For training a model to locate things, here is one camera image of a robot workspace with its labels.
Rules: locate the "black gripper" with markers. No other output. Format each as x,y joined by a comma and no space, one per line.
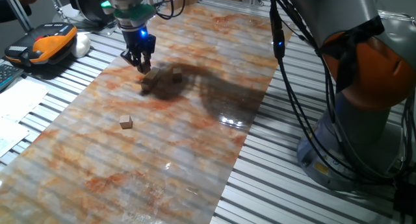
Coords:
138,42

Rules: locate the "black sleeved forearm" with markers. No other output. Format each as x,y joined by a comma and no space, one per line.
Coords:
9,11

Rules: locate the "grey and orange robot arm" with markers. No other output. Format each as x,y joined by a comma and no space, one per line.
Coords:
331,9

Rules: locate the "white rounded object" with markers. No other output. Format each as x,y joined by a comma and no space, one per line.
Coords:
81,44

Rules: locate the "black round drum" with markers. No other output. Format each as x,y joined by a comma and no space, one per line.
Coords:
87,3

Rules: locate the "orange and black teach pendant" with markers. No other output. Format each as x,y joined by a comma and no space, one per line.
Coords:
48,42

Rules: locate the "orange marble pattern sheet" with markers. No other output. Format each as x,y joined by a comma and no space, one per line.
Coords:
130,169

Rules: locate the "blank white paper sheet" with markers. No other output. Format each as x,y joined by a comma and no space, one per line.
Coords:
19,99

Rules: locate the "grey aluminium bar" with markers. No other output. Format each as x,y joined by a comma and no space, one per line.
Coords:
18,11

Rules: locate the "black keyboard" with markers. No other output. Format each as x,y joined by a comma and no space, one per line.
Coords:
8,75

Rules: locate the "white paper with print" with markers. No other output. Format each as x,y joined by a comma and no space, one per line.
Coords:
11,136

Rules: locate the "green gripper mount plate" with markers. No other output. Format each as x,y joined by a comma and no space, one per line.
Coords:
136,13

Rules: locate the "grey metal base plate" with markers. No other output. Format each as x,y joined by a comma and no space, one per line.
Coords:
94,27

